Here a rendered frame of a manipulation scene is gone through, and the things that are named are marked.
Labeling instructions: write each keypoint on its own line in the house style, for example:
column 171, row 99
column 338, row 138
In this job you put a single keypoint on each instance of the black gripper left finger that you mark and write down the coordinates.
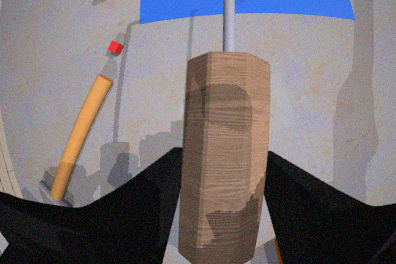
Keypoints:
column 130, row 225

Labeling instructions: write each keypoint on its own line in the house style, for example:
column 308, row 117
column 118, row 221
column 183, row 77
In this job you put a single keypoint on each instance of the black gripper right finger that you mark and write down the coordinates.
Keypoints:
column 314, row 223

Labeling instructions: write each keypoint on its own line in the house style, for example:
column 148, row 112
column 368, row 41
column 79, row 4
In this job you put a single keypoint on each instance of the red cube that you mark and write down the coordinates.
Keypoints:
column 116, row 47

